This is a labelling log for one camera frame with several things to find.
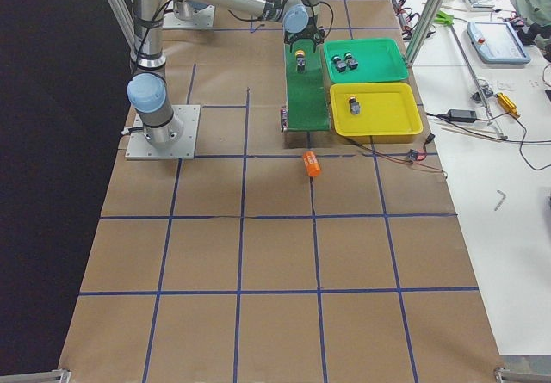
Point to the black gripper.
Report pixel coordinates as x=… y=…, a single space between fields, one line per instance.
x=302 y=37

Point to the yellow push button front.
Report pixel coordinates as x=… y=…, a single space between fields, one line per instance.
x=300 y=60

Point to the yellow push button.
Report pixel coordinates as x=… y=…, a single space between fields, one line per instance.
x=354 y=105
x=300 y=60

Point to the orange cylinder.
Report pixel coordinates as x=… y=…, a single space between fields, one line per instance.
x=311 y=163

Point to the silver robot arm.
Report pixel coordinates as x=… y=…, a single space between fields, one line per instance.
x=147 y=89

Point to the green conveyor belt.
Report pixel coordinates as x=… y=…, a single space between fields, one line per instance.
x=306 y=108

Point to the green plastic tray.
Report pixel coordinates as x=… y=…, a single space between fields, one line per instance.
x=379 y=59

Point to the yellow plastic tray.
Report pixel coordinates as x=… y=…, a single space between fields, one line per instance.
x=389 y=112

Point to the small circuit board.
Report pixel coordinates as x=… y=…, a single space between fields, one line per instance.
x=412 y=156

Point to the black power adapter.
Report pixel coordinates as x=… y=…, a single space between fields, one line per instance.
x=462 y=115

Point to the blue teach pendant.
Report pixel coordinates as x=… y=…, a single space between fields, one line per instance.
x=497 y=43

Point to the gold resistor block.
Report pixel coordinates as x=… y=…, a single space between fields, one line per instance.
x=507 y=105

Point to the silver allen key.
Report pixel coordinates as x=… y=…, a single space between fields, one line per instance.
x=501 y=200

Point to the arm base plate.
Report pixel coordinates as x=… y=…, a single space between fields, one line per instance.
x=176 y=140
x=189 y=16

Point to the green handled reach grabber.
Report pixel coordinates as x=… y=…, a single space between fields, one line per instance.
x=448 y=20

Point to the aluminium frame post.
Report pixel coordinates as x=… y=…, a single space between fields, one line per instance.
x=422 y=29

